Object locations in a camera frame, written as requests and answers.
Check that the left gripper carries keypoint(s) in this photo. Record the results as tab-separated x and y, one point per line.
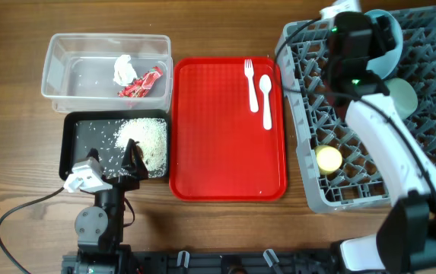
135	171

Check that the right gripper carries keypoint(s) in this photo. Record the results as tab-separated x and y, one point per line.
377	40

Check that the light blue plate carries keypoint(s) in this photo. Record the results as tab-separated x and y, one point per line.
384	65

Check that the brown food scrap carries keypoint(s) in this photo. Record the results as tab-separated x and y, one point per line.
139	150

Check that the white rice pile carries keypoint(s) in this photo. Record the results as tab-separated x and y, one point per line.
150	135

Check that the green bowl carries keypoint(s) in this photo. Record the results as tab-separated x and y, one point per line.
404	97

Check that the red snack wrapper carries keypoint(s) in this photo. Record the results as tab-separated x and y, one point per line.
141	86

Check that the white tissue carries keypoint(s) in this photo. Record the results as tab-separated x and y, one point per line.
124	73

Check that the white plastic spoon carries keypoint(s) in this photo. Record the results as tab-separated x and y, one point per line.
265	85

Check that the yellow cup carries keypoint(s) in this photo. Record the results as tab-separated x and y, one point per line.
329	159

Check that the white plastic fork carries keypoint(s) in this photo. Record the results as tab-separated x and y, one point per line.
249	73

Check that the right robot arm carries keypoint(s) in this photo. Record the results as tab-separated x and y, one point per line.
406	241

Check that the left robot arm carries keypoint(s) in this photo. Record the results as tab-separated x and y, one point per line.
100	226

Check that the grey dishwasher rack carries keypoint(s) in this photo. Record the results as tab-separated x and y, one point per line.
302	53

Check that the black plastic tray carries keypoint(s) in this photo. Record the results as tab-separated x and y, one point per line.
86	130

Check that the clear plastic bin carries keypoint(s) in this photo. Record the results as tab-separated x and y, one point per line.
79	74

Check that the red serving tray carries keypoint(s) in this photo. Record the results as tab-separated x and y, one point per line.
219	150

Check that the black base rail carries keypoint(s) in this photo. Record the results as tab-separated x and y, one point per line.
269	261

